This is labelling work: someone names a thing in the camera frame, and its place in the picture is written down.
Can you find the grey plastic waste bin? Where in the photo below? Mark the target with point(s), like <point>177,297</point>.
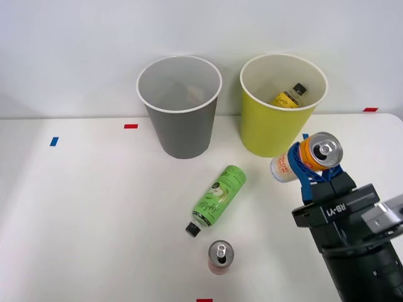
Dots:
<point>182,132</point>

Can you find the orange and white drink can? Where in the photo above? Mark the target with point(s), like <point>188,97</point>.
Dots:
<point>316,151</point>

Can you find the yellow label plastic bottle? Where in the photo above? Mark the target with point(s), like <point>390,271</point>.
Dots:
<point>286,100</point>

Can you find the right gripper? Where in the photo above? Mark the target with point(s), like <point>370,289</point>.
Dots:
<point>333,207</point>

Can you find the green label plastic bottle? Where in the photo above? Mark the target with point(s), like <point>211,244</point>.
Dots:
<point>220,198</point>

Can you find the yellow-green plastic waste bin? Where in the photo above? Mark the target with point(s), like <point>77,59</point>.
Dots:
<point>270,129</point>

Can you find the red drink can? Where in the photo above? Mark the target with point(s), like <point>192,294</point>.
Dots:
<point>221,256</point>

